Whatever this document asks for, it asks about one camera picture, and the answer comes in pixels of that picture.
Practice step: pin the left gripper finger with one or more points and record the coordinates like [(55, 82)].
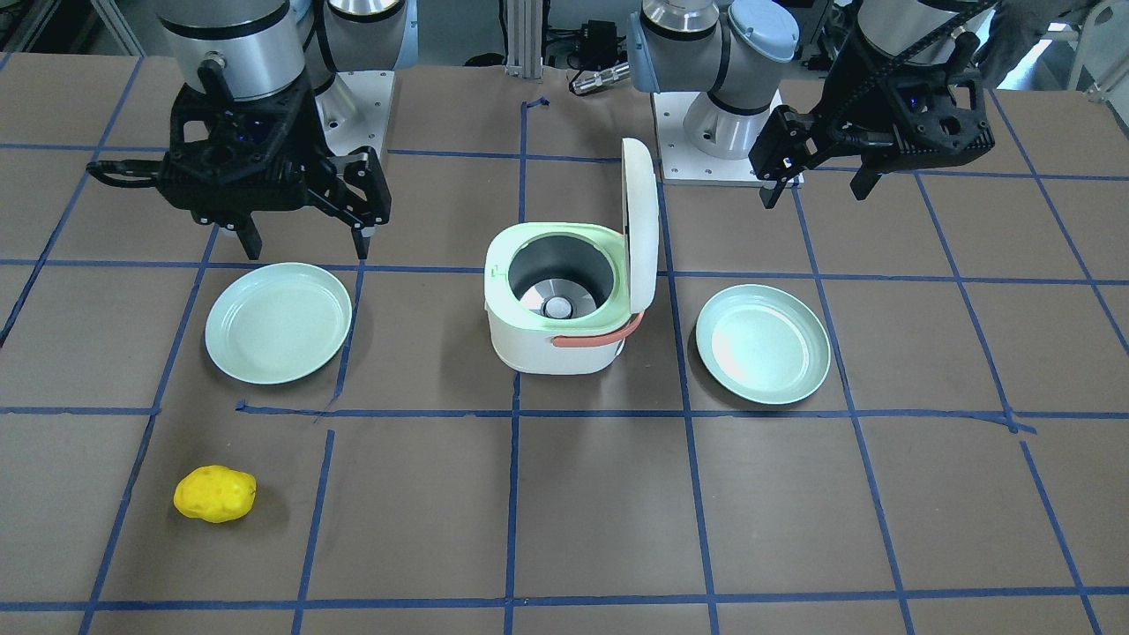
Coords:
[(769, 195), (862, 183)]

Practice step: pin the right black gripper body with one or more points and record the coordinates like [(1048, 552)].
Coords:
[(354, 177)]

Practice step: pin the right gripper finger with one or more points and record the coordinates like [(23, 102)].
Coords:
[(361, 238), (248, 237)]

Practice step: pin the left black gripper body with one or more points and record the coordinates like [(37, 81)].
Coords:
[(845, 99)]

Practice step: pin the white rice cooker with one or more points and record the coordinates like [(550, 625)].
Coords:
[(562, 297)]

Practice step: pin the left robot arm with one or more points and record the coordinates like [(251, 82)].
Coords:
[(738, 54)]

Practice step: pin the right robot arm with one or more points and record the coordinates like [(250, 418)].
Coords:
[(263, 45)]

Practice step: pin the near green plate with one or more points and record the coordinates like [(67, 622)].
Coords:
[(278, 323)]

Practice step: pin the green plate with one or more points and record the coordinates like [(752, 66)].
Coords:
[(763, 344), (278, 323)]

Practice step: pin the far green plate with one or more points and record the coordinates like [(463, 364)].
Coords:
[(763, 344)]

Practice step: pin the yellow toy potato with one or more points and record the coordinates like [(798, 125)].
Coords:
[(215, 494)]

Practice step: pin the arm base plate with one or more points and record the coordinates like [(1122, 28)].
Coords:
[(700, 144), (355, 111)]

